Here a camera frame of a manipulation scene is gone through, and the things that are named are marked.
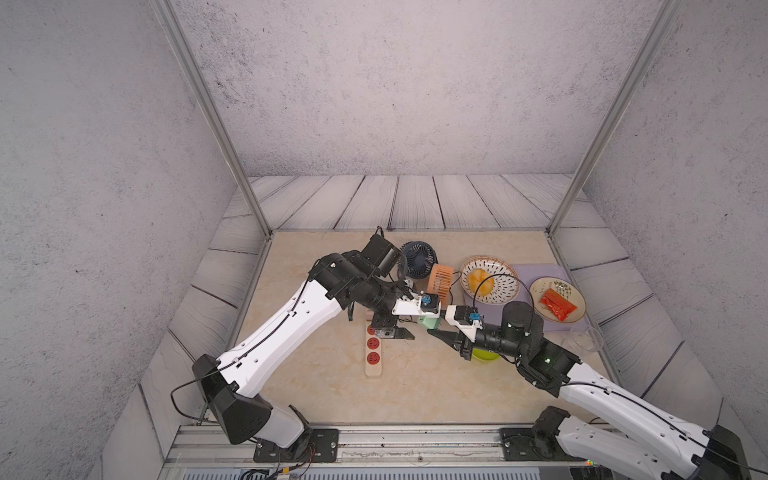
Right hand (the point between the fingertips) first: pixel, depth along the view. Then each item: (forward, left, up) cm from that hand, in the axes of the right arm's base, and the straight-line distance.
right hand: (435, 324), depth 68 cm
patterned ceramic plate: (+26, -27, -24) cm, 45 cm away
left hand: (+1, +4, +2) cm, 4 cm away
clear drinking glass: (+8, -46, -25) cm, 53 cm away
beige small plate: (+27, -39, -24) cm, 53 cm away
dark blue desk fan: (+33, +1, -17) cm, 37 cm away
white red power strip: (+3, +16, -22) cm, 27 cm away
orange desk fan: (+22, -4, -15) cm, 27 cm away
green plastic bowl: (+1, -15, -20) cm, 25 cm away
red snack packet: (+19, -42, -24) cm, 52 cm away
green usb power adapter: (0, 0, +1) cm, 1 cm away
